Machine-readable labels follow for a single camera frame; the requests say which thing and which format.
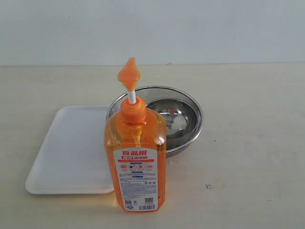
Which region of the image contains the small stainless steel bowl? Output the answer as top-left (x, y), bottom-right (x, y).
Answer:
top-left (146, 98), bottom-right (200, 142)

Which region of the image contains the steel mesh colander bowl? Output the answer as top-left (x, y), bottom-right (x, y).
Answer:
top-left (103, 85), bottom-right (204, 158)

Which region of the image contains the orange dish soap pump bottle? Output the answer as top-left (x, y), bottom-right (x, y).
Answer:
top-left (104, 57), bottom-right (166, 212)

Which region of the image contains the white rectangular plastic tray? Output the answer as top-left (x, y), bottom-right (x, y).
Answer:
top-left (25, 105), bottom-right (113, 195)

